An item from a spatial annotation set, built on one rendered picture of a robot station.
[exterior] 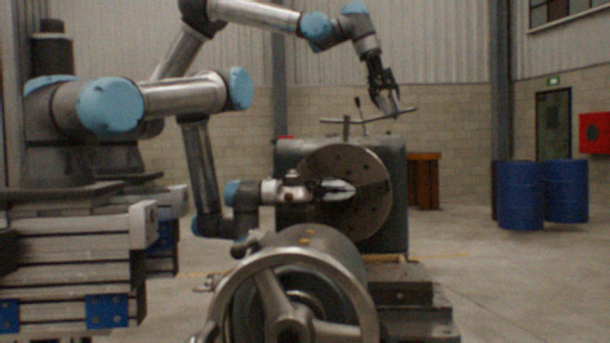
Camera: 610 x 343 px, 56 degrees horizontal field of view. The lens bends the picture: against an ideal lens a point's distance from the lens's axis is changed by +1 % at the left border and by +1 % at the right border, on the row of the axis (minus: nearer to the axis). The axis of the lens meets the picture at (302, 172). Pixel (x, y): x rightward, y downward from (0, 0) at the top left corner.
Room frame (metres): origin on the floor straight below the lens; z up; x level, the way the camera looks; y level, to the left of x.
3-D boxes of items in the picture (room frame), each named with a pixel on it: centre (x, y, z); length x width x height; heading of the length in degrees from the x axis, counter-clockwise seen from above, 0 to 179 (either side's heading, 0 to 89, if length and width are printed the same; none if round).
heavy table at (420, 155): (10.61, -2.07, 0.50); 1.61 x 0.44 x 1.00; 11
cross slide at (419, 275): (1.17, -0.04, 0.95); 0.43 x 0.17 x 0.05; 84
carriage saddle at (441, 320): (1.12, -0.05, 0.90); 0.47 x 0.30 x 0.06; 84
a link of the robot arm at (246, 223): (1.62, 0.18, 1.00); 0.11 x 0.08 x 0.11; 59
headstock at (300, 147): (2.20, -0.14, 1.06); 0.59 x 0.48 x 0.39; 174
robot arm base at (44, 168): (1.25, 0.53, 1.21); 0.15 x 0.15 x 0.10
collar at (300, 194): (1.18, 0.02, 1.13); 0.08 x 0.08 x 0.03
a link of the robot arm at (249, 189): (1.61, 0.16, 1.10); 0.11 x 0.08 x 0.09; 83
